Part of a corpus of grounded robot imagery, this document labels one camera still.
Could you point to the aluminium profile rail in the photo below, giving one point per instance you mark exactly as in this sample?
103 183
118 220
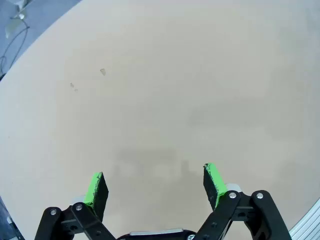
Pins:
310 225

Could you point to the grey metal table foot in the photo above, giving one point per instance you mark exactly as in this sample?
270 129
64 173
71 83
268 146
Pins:
12 26

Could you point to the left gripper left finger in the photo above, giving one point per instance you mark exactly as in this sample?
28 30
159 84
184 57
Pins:
96 192

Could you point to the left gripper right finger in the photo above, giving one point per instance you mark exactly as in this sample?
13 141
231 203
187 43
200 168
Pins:
215 185

